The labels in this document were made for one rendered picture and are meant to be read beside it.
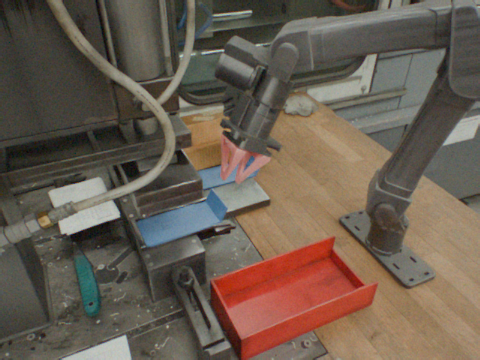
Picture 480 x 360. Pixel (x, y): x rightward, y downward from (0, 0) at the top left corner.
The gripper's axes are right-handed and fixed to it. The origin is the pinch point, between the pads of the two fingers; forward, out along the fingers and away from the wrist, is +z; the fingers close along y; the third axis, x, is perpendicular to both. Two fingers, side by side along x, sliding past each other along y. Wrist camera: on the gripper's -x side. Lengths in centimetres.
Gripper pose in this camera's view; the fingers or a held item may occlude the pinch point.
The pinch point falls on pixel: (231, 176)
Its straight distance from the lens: 76.1
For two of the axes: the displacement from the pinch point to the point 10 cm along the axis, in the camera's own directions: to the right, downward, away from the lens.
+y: -8.1, -1.8, -5.6
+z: -4.1, 8.6, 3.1
